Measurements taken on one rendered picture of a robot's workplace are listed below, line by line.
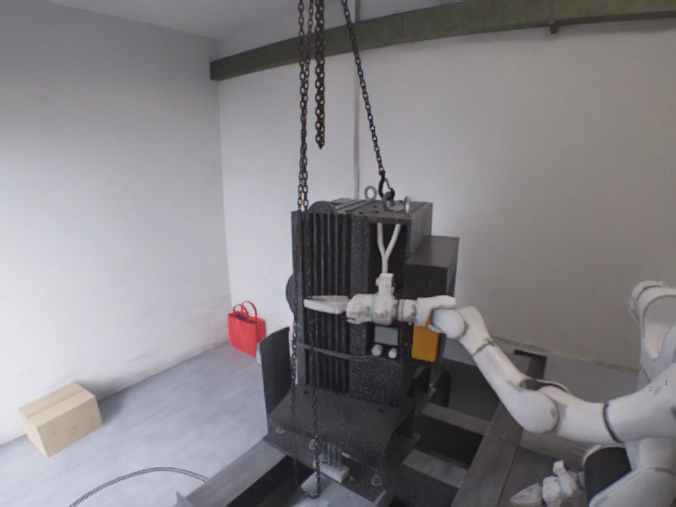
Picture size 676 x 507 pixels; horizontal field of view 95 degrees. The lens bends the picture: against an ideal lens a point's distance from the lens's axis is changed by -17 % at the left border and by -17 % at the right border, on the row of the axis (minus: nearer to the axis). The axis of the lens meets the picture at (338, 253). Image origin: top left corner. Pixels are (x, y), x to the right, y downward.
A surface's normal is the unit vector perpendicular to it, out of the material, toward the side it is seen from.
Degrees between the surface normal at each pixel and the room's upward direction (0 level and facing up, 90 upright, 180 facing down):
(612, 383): 90
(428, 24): 90
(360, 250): 90
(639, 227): 90
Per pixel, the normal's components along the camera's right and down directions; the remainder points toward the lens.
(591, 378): -0.58, 0.21
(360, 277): -0.38, 0.24
